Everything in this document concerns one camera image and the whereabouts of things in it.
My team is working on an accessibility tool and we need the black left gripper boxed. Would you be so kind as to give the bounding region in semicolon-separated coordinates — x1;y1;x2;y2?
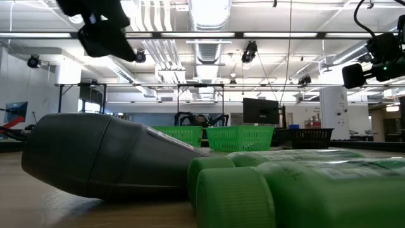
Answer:
55;0;139;63

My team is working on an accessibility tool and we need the grey deodorant bottle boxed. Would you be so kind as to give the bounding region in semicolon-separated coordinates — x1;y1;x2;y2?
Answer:
21;113;209;201

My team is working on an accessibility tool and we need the small green bottle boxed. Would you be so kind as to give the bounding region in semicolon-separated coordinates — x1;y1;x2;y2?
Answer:
187;148;366;210
195;157;405;228

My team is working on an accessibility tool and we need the white round column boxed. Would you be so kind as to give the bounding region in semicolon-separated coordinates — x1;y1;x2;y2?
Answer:
319;87;351;141

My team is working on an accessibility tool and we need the red storage shelf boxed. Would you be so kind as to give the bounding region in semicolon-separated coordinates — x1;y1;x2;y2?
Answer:
304;115;321;129

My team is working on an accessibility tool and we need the black plastic basket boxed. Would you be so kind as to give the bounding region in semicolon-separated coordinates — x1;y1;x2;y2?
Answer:
273;127;335;149

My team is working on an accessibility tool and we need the blue screen monitor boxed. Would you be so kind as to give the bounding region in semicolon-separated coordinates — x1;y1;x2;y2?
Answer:
4;101;28;124

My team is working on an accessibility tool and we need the red angled object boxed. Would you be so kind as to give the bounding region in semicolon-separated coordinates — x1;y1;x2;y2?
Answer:
0;115;26;130

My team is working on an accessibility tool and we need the green plastic basket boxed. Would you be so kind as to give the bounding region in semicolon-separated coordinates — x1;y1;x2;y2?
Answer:
205;125;275;152
153;125;204;149

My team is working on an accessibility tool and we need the black monitor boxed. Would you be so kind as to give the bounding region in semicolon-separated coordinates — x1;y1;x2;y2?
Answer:
242;97;281;125

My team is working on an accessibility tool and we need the black overhead light beam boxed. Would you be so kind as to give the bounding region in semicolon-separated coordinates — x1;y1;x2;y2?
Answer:
0;30;399;40

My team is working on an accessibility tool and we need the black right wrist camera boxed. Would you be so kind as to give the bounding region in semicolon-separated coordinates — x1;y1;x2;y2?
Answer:
366;31;402;63

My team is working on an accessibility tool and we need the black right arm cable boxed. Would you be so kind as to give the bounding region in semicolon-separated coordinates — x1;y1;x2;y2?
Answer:
353;0;379;42

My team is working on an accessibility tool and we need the black background rig frame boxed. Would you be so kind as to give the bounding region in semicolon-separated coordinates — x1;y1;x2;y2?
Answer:
177;84;225;113
56;82;108;115

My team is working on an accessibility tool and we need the black metal table frame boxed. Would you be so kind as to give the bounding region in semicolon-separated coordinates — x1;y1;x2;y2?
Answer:
0;137;405;153

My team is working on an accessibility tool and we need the thin black hanging cable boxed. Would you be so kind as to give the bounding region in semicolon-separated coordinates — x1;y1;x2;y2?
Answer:
279;0;292;107

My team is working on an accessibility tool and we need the ribbed silver ceiling duct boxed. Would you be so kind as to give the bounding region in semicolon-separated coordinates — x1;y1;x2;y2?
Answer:
189;0;232;66

